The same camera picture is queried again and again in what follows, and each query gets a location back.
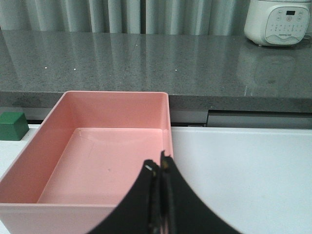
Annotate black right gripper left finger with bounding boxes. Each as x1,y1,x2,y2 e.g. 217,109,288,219
89,159,161,234

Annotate grey curtain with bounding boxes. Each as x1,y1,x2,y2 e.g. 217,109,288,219
0,0,249,36

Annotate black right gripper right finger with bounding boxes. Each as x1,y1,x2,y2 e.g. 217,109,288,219
160,152,239,234

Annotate white rice cooker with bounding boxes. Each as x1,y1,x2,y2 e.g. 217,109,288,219
244,0,312,46

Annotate pink plastic bin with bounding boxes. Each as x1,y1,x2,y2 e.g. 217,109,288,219
0,91,173,234

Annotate green cube centre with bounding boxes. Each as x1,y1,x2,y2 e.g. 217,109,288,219
0,112,29,141

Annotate grey stone counter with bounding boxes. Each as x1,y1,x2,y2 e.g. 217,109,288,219
0,31,312,129

